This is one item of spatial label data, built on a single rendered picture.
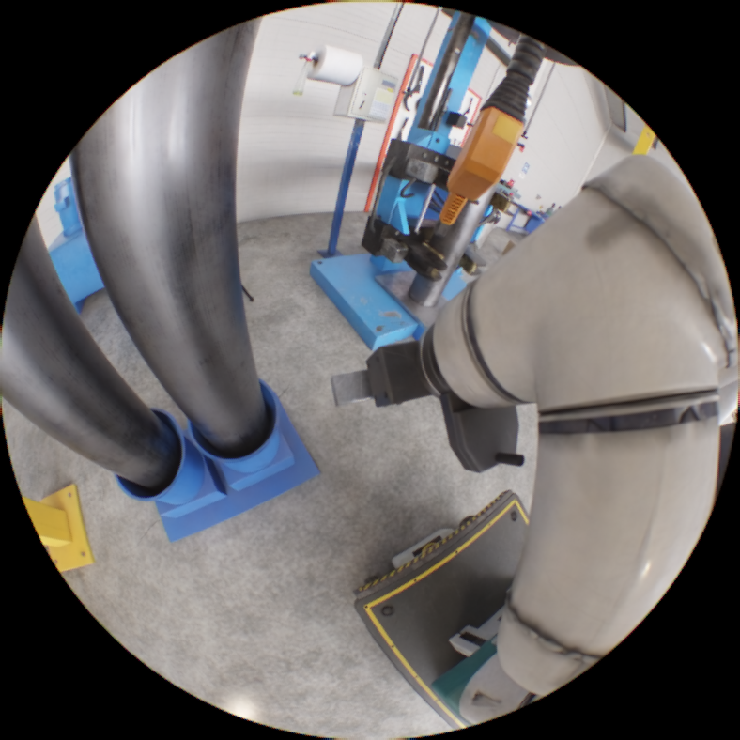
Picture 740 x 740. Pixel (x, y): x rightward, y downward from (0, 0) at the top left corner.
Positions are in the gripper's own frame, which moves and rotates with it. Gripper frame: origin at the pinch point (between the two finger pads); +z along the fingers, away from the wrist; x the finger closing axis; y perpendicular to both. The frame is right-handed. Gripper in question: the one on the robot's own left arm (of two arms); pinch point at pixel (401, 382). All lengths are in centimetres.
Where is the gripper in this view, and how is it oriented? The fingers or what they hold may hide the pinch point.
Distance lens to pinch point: 33.9
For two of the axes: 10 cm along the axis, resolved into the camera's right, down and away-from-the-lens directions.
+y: -2.1, -9.7, 1.4
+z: -2.3, 1.9, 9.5
